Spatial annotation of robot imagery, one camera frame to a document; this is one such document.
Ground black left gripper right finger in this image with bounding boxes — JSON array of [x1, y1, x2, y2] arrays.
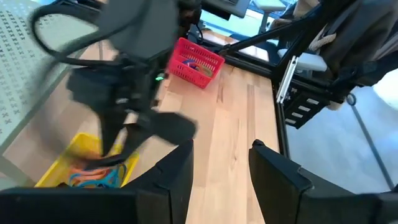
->
[[248, 139, 382, 224]]

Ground red plastic basket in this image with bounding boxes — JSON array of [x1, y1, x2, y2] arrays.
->
[[167, 37, 226, 90]]

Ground person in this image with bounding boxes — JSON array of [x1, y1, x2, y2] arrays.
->
[[292, 0, 398, 88]]

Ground blue coil keychain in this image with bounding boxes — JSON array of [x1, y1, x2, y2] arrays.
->
[[181, 58, 200, 72]]

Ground blue rubber band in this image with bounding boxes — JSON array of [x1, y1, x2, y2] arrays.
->
[[67, 164, 127, 189]]

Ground yellow plastic basket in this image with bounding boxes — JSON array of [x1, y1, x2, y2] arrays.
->
[[33, 131, 141, 189]]

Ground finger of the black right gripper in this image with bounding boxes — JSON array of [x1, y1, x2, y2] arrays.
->
[[99, 107, 124, 156], [119, 123, 149, 159]]

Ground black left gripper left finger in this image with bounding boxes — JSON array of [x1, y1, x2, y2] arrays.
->
[[124, 139, 194, 224]]

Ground grey stool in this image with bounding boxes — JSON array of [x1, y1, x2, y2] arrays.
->
[[252, 0, 287, 35]]

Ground orange rubber band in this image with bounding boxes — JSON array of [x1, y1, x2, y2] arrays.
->
[[68, 167, 118, 185]]

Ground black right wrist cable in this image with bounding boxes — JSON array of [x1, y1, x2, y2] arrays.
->
[[29, 3, 150, 68]]

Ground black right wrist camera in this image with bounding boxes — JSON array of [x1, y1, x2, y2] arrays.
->
[[144, 110, 199, 147]]

